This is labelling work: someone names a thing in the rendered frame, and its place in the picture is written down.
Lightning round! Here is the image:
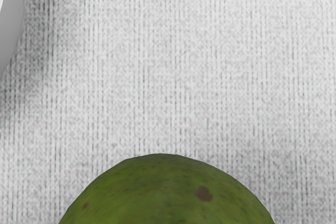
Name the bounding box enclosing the green fruit with brown spots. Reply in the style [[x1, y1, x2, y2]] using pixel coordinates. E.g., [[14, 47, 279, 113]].
[[57, 153, 276, 224]]

